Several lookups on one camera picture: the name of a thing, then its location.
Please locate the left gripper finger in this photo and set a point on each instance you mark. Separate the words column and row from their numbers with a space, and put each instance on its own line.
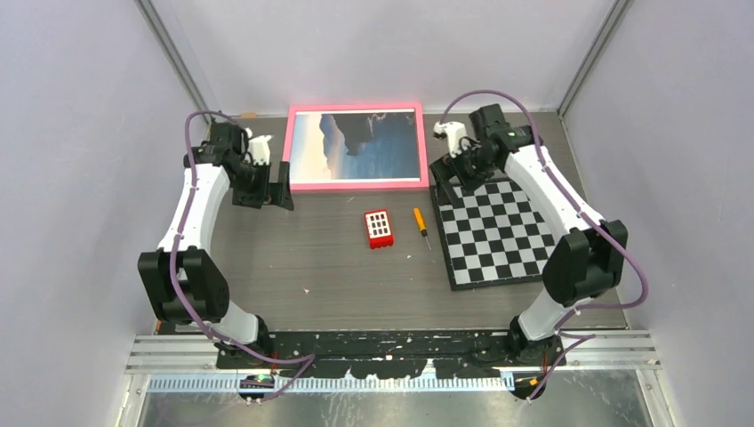
column 282, row 186
column 279, row 197

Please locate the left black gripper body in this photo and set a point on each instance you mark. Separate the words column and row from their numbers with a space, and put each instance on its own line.
column 252, row 187

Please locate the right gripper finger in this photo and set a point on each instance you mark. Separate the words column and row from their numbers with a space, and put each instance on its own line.
column 443, row 171
column 454, row 189

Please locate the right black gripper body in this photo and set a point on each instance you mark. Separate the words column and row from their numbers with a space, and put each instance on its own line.
column 469, row 164

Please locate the orange handled screwdriver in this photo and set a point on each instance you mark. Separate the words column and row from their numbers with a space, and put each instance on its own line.
column 421, row 226

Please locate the pink picture frame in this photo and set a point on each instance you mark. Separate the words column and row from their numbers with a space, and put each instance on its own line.
column 421, row 183

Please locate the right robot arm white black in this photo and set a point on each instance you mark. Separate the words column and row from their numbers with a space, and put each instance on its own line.
column 589, row 252

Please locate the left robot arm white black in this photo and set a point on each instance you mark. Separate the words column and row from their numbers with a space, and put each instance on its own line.
column 183, row 283

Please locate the landscape photo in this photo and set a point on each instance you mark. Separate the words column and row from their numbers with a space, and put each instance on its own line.
column 354, row 145

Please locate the black white checkerboard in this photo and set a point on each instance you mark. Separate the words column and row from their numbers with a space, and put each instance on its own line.
column 495, row 238

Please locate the red white toy block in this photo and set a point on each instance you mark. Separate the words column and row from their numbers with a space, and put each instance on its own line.
column 378, row 228

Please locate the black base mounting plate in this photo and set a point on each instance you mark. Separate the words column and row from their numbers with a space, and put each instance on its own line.
column 392, row 354

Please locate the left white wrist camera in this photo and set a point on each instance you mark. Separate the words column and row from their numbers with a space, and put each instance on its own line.
column 258, row 150

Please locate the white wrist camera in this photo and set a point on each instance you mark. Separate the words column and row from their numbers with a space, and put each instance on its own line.
column 258, row 150
column 454, row 133

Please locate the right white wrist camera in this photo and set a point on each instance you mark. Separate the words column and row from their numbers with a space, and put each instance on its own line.
column 454, row 133

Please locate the aluminium rail frame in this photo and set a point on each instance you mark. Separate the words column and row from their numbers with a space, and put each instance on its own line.
column 189, row 363

